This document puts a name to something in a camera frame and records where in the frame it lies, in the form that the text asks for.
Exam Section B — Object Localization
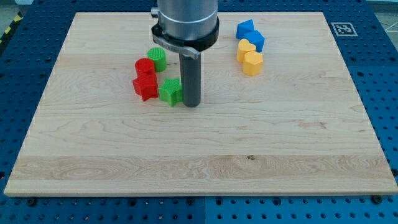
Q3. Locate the white fiducial marker tag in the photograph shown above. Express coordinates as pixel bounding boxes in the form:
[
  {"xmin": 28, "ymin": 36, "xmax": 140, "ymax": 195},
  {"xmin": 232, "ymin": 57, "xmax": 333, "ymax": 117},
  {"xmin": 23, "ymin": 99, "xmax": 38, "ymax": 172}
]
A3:
[{"xmin": 331, "ymin": 22, "xmax": 358, "ymax": 37}]

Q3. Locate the light wooden board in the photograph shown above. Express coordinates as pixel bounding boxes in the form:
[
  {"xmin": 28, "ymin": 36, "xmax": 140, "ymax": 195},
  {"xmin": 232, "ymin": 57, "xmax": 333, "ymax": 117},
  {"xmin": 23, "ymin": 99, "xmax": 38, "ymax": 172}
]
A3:
[{"xmin": 4, "ymin": 12, "xmax": 397, "ymax": 197}]

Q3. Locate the blue pentagon block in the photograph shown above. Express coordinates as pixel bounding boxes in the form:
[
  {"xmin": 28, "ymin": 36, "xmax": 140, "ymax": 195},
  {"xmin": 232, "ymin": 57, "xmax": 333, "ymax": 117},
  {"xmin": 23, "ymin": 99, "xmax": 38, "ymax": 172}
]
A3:
[{"xmin": 236, "ymin": 19, "xmax": 255, "ymax": 39}]

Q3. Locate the green cylinder block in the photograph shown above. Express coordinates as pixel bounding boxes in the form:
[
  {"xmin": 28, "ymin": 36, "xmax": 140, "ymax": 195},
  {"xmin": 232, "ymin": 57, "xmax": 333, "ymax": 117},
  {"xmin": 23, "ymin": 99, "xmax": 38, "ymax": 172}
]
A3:
[{"xmin": 147, "ymin": 47, "xmax": 167, "ymax": 72}]

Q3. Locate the yellow heart block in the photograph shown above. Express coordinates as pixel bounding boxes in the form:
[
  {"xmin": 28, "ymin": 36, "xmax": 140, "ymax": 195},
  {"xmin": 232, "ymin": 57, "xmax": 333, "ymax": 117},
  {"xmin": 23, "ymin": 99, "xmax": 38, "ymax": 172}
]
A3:
[{"xmin": 236, "ymin": 39, "xmax": 256, "ymax": 62}]

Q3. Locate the green star block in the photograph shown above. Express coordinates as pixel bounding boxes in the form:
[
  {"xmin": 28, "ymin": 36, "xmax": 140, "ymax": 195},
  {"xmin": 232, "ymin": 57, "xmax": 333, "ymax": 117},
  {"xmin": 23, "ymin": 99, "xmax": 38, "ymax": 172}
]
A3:
[{"xmin": 159, "ymin": 78, "xmax": 183, "ymax": 107}]

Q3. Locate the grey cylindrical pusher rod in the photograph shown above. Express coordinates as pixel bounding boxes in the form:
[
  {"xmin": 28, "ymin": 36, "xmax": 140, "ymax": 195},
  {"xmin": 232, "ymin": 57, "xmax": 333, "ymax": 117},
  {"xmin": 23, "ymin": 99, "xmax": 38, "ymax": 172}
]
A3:
[{"xmin": 179, "ymin": 54, "xmax": 201, "ymax": 107}]

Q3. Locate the blue cube block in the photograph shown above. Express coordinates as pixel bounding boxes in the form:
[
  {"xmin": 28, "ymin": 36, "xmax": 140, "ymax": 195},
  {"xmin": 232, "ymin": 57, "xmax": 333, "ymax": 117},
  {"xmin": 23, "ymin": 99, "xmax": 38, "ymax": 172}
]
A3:
[{"xmin": 243, "ymin": 30, "xmax": 266, "ymax": 53}]

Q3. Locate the red star block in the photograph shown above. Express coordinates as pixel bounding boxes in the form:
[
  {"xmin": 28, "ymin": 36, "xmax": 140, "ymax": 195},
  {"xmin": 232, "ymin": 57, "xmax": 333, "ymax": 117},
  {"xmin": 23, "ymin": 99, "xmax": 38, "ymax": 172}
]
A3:
[{"xmin": 132, "ymin": 74, "xmax": 159, "ymax": 101}]

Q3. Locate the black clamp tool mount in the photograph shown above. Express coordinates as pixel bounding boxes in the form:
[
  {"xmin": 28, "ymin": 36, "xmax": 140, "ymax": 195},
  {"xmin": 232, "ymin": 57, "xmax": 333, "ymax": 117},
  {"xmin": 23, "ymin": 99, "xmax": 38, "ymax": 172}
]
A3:
[{"xmin": 151, "ymin": 17, "xmax": 220, "ymax": 60}]

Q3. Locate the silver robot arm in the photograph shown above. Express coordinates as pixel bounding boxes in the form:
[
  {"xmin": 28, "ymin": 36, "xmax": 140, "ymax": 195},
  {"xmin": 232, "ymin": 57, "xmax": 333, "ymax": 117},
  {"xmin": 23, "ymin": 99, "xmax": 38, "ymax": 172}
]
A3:
[{"xmin": 151, "ymin": 0, "xmax": 220, "ymax": 107}]

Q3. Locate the red cylinder block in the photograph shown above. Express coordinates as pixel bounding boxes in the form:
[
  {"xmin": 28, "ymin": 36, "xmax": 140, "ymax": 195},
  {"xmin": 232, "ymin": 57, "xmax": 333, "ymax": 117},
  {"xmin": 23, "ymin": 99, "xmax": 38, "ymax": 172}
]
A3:
[{"xmin": 134, "ymin": 58, "xmax": 155, "ymax": 77}]

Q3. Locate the yellow hexagon block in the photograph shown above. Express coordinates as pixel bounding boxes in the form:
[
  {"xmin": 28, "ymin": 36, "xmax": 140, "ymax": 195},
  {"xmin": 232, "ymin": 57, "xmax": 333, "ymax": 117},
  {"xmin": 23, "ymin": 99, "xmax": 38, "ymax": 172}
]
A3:
[{"xmin": 243, "ymin": 51, "xmax": 264, "ymax": 76}]

